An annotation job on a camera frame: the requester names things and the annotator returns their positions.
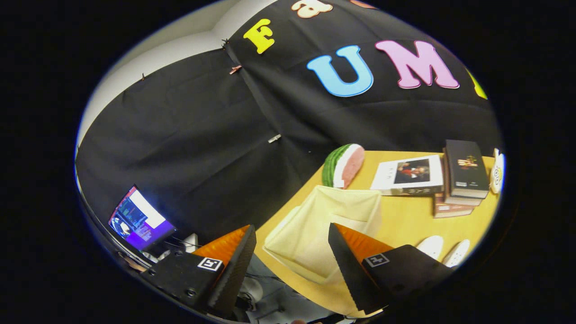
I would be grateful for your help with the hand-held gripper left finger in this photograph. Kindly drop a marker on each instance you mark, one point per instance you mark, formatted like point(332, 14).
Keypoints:
point(234, 274)

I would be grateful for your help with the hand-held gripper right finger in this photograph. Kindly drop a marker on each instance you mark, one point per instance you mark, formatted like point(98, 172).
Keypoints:
point(348, 270)

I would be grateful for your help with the beige fabric storage box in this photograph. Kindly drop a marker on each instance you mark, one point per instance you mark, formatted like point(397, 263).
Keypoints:
point(310, 229)

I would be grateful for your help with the white canvas shoe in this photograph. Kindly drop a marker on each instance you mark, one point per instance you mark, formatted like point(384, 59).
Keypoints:
point(431, 246)
point(456, 253)

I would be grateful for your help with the white chair base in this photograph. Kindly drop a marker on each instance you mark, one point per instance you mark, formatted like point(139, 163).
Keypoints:
point(252, 290)

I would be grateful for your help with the white portrait cover book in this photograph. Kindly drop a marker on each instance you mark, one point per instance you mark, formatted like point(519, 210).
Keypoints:
point(387, 177)

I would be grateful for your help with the watermelon slice plush toy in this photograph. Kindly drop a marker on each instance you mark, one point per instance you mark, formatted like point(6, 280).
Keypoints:
point(346, 164)

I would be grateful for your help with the computer monitor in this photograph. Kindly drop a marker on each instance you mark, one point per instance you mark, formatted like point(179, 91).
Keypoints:
point(139, 220)

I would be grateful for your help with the reddish brown book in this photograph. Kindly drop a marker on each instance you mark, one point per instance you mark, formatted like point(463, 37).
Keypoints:
point(450, 210)

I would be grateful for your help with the dark book with white pages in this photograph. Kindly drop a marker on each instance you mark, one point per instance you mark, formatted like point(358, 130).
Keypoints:
point(463, 201)

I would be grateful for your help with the silver clip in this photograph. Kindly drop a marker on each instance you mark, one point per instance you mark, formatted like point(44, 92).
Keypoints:
point(274, 138)

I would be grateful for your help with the black backdrop cloth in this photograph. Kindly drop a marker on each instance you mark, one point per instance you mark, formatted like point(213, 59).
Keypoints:
point(180, 135)

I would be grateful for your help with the white plush toy with glasses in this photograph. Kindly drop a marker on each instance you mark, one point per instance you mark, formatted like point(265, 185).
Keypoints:
point(497, 173)

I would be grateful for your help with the pink clip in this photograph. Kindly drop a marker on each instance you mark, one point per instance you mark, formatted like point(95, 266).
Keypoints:
point(235, 69)

